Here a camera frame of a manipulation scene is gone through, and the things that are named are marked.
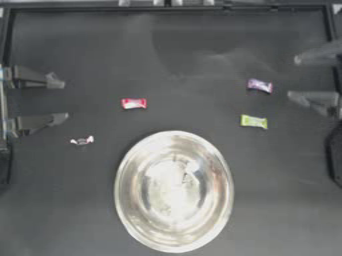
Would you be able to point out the purple candy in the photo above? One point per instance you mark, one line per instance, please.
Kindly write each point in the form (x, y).
(259, 86)

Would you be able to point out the green candy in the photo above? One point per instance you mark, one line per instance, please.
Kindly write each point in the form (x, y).
(254, 121)

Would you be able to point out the red candy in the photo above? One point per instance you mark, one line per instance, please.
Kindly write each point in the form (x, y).
(134, 103)

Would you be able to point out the steel bowl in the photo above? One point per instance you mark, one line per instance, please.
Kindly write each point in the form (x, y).
(174, 233)

